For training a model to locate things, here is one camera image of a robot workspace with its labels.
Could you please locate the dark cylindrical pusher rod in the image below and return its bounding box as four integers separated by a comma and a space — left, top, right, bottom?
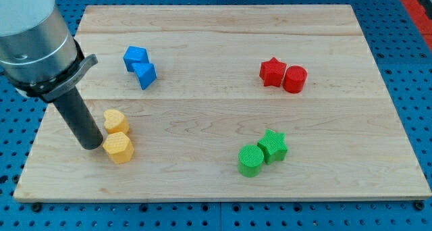
53, 87, 103, 150

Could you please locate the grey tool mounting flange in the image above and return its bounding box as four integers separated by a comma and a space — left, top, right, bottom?
5, 40, 98, 103

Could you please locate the yellow heart block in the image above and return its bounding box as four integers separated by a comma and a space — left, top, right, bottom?
103, 109, 130, 134

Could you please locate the green cylinder block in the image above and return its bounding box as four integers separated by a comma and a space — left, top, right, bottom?
238, 145, 264, 178

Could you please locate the red star block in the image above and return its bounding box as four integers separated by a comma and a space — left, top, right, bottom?
259, 57, 287, 87

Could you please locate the blue triangle block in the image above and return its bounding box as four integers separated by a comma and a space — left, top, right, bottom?
132, 63, 157, 90

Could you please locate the green star block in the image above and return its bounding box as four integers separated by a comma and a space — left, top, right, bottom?
257, 129, 288, 165

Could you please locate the yellow hexagon block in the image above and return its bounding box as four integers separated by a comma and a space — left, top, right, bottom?
103, 132, 134, 164

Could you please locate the red cylinder block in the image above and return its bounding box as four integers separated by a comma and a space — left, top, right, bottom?
283, 66, 308, 94

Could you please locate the blue cube block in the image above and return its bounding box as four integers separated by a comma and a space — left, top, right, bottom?
123, 46, 149, 72

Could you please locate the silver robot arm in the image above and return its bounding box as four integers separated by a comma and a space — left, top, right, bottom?
1, 0, 103, 149

